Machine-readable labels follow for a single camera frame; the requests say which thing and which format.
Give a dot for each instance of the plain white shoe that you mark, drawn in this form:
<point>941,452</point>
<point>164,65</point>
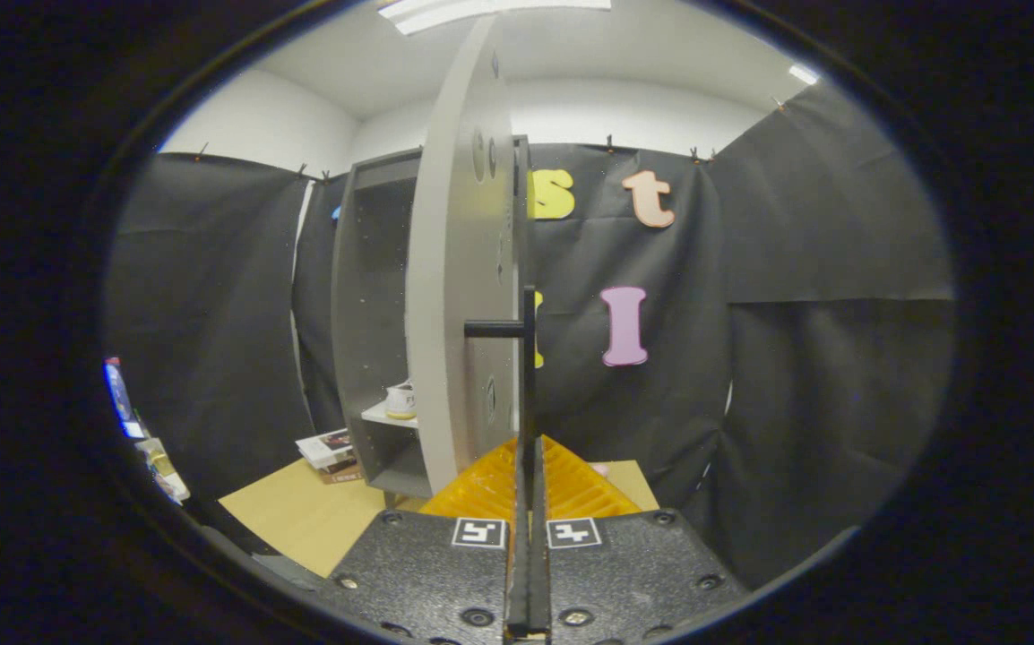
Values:
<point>400,400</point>

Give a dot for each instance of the black backdrop cloth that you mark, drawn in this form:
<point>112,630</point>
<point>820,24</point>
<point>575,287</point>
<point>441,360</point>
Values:
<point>795,403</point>

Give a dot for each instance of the small ceiling light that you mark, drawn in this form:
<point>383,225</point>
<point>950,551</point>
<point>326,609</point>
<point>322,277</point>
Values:
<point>804,73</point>

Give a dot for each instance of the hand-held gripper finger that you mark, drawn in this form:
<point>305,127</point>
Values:
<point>520,573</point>
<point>539,573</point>

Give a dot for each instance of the white cabinet shelf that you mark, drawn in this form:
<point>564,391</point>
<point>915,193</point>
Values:
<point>380,415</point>

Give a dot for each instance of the grey shoe cabinet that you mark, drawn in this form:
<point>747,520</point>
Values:
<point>351,340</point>

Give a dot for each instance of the long ceiling light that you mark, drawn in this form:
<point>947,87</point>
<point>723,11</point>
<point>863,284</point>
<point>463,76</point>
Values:
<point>490,11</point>

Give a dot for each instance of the yellowish packaged item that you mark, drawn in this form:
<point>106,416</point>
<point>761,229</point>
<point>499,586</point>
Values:
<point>161,468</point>

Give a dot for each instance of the stack of books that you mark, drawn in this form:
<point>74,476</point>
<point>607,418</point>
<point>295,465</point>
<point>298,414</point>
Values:
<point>327,448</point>

